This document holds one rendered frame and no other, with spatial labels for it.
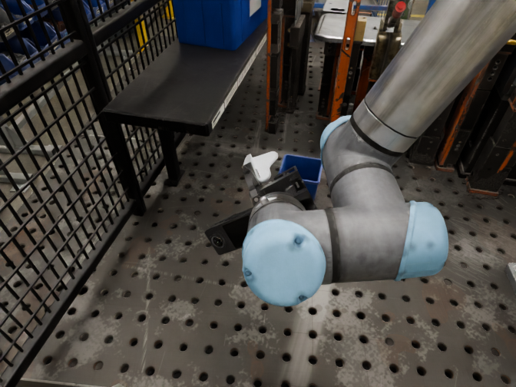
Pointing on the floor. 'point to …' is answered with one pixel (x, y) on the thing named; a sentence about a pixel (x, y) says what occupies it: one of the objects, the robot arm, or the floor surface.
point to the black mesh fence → (57, 62)
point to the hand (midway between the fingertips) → (266, 193)
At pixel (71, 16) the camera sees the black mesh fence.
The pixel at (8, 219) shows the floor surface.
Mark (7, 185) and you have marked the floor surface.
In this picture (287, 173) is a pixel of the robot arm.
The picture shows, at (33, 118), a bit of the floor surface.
